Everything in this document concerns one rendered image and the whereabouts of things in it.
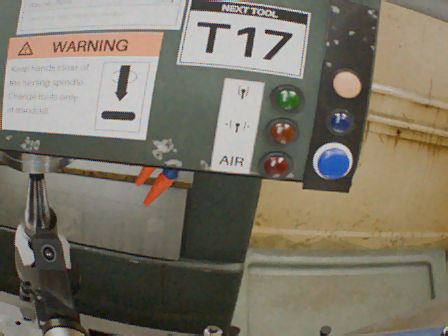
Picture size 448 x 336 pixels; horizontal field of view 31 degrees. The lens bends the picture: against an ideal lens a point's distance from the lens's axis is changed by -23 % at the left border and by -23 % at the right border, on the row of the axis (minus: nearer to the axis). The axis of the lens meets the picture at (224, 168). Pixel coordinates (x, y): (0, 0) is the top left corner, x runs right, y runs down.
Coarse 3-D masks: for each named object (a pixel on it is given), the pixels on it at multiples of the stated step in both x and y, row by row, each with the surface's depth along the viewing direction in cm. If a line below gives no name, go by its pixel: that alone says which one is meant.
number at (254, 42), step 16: (240, 32) 73; (256, 32) 73; (272, 32) 73; (288, 32) 73; (240, 48) 74; (256, 48) 74; (272, 48) 74; (288, 48) 74; (272, 64) 75; (288, 64) 75
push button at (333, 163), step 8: (328, 152) 79; (336, 152) 79; (344, 152) 79; (320, 160) 79; (328, 160) 79; (336, 160) 79; (344, 160) 79; (320, 168) 80; (328, 168) 80; (336, 168) 80; (344, 168) 80; (328, 176) 80; (336, 176) 80
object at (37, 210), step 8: (32, 184) 106; (40, 184) 107; (32, 192) 107; (40, 192) 107; (32, 200) 107; (40, 200) 107; (48, 200) 110; (32, 208) 108; (40, 208) 108; (48, 208) 110; (32, 216) 108; (40, 216) 108; (48, 216) 110; (32, 224) 109; (40, 224) 109; (48, 224) 110
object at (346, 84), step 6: (342, 72) 75; (348, 72) 75; (336, 78) 75; (342, 78) 74; (348, 78) 74; (354, 78) 75; (336, 84) 75; (342, 84) 75; (348, 84) 75; (354, 84) 75; (336, 90) 75; (342, 90) 75; (348, 90) 75; (354, 90) 75; (348, 96) 76
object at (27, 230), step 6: (24, 210) 111; (24, 216) 110; (54, 216) 112; (24, 222) 109; (54, 222) 111; (24, 228) 109; (30, 228) 109; (36, 228) 109; (42, 228) 109; (48, 228) 110; (54, 228) 110; (24, 234) 110; (30, 234) 109; (30, 240) 110
